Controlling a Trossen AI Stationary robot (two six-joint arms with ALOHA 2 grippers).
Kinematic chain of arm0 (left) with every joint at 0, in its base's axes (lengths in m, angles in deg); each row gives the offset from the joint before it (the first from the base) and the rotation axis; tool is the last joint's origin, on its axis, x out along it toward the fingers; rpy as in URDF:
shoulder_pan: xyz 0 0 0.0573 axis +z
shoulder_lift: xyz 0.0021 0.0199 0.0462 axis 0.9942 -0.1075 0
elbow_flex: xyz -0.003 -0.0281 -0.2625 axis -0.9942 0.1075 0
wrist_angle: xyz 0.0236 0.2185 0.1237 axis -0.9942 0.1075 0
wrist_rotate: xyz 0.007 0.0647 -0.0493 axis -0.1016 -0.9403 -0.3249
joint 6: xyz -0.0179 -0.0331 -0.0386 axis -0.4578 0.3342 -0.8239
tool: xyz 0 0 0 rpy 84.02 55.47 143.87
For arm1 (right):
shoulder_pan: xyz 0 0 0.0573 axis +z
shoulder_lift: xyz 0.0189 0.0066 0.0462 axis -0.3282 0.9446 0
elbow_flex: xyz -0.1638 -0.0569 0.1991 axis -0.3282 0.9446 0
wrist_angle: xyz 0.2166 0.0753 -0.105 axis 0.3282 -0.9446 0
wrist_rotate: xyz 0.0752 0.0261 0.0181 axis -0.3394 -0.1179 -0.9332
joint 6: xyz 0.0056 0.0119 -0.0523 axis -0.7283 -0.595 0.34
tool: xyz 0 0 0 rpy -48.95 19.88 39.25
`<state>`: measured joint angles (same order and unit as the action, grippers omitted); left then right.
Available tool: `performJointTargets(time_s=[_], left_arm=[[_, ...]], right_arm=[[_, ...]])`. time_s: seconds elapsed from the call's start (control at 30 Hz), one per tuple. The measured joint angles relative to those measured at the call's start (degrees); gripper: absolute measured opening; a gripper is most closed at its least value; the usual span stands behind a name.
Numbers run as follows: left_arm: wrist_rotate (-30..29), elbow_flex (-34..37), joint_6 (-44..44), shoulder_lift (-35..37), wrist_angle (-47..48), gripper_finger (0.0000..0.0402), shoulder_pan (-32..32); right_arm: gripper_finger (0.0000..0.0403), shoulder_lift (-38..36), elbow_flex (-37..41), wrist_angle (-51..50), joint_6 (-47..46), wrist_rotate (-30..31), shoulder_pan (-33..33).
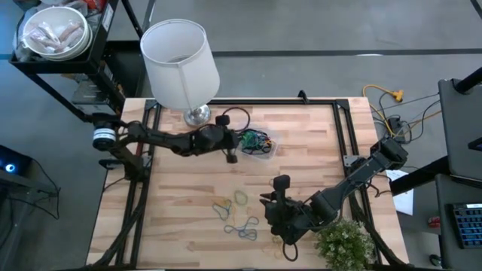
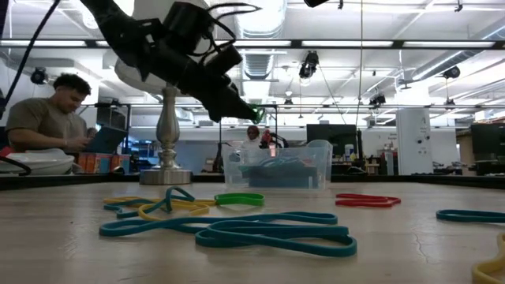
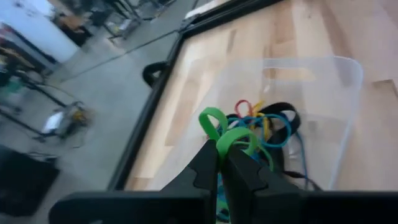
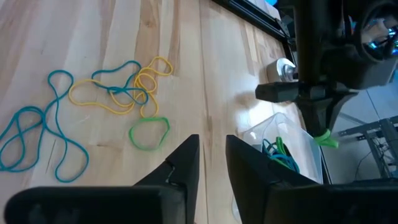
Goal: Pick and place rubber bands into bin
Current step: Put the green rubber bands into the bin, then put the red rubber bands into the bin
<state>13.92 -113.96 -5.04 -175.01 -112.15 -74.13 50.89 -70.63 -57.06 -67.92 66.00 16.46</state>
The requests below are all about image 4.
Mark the green rubber band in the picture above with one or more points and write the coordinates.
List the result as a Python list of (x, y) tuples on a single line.
[(280, 144), (132, 135), (326, 141)]

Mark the yellow rubber band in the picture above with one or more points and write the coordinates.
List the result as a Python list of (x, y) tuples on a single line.
[(169, 67), (71, 95)]

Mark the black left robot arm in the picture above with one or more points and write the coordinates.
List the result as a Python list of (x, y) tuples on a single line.
[(339, 53)]

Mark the grey metal rack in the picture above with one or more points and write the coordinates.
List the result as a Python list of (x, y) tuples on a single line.
[(385, 130)]

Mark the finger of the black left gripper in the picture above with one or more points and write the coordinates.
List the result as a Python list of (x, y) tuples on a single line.
[(329, 112), (312, 113)]

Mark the white shade silver table lamp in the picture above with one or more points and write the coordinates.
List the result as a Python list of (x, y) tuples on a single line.
[(276, 70)]

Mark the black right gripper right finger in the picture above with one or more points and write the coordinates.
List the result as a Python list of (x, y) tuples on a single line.
[(264, 193)]

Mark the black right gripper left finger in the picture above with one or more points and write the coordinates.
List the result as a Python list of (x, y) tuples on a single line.
[(174, 193)]

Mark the clear plastic bin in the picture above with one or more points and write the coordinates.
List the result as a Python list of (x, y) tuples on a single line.
[(298, 137)]

